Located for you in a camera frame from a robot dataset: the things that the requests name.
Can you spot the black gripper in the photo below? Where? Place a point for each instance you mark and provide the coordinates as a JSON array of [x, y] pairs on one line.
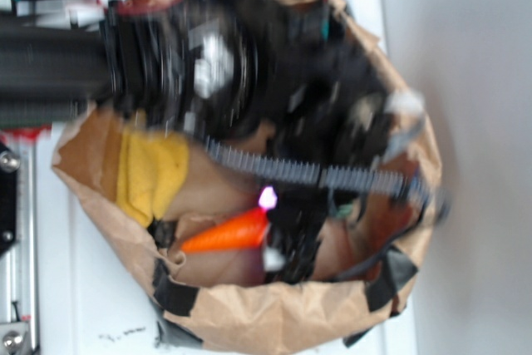
[[325, 92]]

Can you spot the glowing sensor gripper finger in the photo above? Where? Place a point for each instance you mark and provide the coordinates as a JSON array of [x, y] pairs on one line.
[[291, 244]]

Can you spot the orange toy carrot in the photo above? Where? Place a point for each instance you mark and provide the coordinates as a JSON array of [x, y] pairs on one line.
[[244, 231]]

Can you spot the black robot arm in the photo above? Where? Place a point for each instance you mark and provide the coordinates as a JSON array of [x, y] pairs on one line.
[[189, 67]]

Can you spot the yellow cloth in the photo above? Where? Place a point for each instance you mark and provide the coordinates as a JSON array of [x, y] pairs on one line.
[[152, 169]]

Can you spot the brown paper bag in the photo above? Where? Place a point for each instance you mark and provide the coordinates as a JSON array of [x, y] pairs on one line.
[[371, 249]]

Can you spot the aluminium frame rail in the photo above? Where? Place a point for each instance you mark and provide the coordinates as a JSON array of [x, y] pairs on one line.
[[20, 332]]

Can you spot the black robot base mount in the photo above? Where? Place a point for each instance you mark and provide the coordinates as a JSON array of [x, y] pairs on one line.
[[10, 164]]

